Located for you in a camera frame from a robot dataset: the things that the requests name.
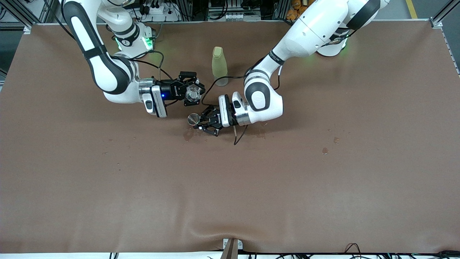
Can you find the liquid puddle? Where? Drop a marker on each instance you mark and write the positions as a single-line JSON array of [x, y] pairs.
[[187, 136], [258, 133]]

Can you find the white connector strip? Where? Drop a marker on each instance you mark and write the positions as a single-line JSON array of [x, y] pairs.
[[234, 16]]

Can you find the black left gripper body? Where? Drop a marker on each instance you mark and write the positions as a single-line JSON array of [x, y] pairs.
[[214, 119]]

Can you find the white power strip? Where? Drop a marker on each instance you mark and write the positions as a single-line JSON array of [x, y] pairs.
[[158, 10]]

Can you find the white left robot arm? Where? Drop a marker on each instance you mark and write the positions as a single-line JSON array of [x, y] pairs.
[[312, 32]]

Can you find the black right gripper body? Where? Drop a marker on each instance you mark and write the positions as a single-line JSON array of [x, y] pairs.
[[171, 90]]

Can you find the aluminium frame post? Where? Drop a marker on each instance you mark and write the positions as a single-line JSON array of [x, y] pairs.
[[21, 14], [440, 18]]

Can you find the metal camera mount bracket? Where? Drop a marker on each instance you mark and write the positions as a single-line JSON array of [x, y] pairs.
[[231, 250]]

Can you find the orange snack bags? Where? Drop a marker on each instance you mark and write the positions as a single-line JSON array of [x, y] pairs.
[[296, 12]]

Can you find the yellow-green capped bottle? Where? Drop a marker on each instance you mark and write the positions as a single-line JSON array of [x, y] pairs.
[[219, 64]]

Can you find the small clear glass beaker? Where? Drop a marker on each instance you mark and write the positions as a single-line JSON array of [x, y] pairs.
[[193, 93]]

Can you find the steel double-cone jigger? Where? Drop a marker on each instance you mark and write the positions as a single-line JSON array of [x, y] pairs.
[[194, 118]]

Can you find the brown table mat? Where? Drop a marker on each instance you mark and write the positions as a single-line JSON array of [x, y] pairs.
[[230, 180]]

